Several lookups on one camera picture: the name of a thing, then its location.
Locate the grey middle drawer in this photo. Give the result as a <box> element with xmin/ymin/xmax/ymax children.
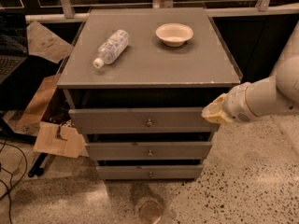
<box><xmin>86</xmin><ymin>141</ymin><xmax>212</xmax><ymax>161</ymax></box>

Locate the clear plastic water bottle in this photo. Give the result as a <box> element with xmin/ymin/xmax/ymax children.
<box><xmin>93</xmin><ymin>30</ymin><xmax>130</xmax><ymax>69</ymax></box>

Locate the black stand leg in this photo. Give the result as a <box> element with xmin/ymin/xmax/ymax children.
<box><xmin>0</xmin><ymin>115</ymin><xmax>48</xmax><ymax>177</ymax></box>

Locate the black laptop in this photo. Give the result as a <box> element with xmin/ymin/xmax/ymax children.
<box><xmin>0</xmin><ymin>12</ymin><xmax>28</xmax><ymax>83</ymax></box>

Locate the grey top drawer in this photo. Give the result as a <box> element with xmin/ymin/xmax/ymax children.
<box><xmin>69</xmin><ymin>107</ymin><xmax>220</xmax><ymax>134</ymax></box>

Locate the white horizontal rail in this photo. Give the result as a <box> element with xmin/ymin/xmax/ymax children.
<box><xmin>25</xmin><ymin>3</ymin><xmax>299</xmax><ymax>24</ymax></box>

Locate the grey drawer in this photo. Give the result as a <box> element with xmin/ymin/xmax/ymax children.
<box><xmin>86</xmin><ymin>141</ymin><xmax>212</xmax><ymax>161</ymax></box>
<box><xmin>69</xmin><ymin>107</ymin><xmax>220</xmax><ymax>134</ymax></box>
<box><xmin>96</xmin><ymin>165</ymin><xmax>203</xmax><ymax>180</ymax></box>

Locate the grey bottom drawer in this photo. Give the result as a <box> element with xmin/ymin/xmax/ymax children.
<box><xmin>96</xmin><ymin>165</ymin><xmax>203</xmax><ymax>180</ymax></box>

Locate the white paper bowl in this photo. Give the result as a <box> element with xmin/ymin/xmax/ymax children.
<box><xmin>156</xmin><ymin>23</ymin><xmax>193</xmax><ymax>48</ymax></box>

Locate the open cardboard box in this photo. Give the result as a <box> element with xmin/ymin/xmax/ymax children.
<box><xmin>17</xmin><ymin>75</ymin><xmax>88</xmax><ymax>158</ymax></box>

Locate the crumpled brown paper sheet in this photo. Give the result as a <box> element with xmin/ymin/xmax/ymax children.
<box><xmin>27</xmin><ymin>21</ymin><xmax>74</xmax><ymax>63</ymax></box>

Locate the black cable on floor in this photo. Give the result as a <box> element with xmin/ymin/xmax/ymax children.
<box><xmin>0</xmin><ymin>133</ymin><xmax>29</xmax><ymax>224</ymax></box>

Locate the grey drawer cabinet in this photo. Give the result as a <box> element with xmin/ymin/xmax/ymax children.
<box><xmin>58</xmin><ymin>7</ymin><xmax>242</xmax><ymax>168</ymax></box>

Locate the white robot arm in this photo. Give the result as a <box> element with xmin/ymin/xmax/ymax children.
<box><xmin>202</xmin><ymin>22</ymin><xmax>299</xmax><ymax>124</ymax></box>

